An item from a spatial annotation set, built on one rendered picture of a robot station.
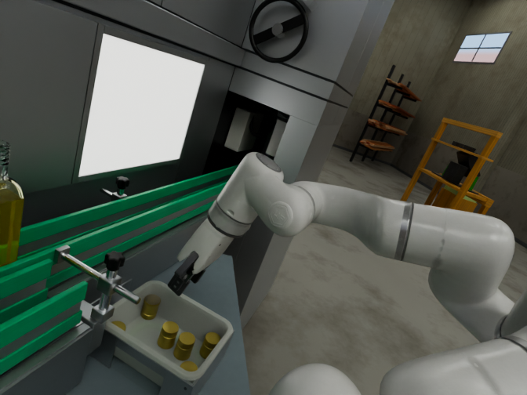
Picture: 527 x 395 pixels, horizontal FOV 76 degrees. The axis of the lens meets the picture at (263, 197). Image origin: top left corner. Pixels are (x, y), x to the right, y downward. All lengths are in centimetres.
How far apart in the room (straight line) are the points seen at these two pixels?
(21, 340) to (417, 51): 1231
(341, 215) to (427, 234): 16
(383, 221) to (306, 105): 83
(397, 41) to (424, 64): 122
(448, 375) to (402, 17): 1195
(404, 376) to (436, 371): 3
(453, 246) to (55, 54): 69
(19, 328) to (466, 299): 58
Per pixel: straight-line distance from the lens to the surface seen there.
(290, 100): 127
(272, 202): 50
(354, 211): 57
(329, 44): 127
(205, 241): 57
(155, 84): 94
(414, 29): 1237
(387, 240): 48
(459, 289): 53
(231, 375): 81
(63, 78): 75
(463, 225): 49
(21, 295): 64
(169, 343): 77
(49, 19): 71
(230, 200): 54
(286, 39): 130
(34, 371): 60
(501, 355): 39
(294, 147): 127
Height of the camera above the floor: 134
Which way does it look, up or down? 19 degrees down
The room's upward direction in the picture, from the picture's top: 21 degrees clockwise
